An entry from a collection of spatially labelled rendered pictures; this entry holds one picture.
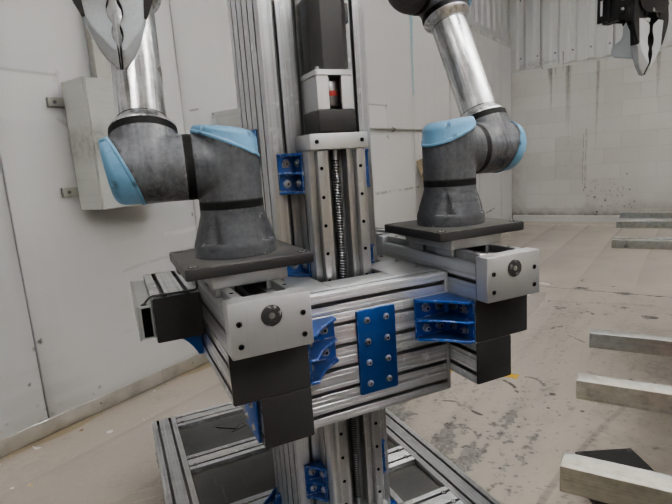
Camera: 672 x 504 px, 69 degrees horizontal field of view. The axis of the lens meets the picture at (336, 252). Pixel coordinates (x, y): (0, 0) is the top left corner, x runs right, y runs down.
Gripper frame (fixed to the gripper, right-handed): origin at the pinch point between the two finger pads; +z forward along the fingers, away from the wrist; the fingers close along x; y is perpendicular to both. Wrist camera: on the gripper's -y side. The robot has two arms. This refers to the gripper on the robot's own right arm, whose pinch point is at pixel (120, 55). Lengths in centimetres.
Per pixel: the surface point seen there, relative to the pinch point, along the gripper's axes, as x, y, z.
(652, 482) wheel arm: -42, -31, 46
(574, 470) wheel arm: -37, -26, 46
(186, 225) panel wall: -36, 247, 43
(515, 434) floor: -140, 89, 132
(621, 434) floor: -176, 67, 132
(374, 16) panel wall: -241, 366, -118
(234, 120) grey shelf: -71, 243, -17
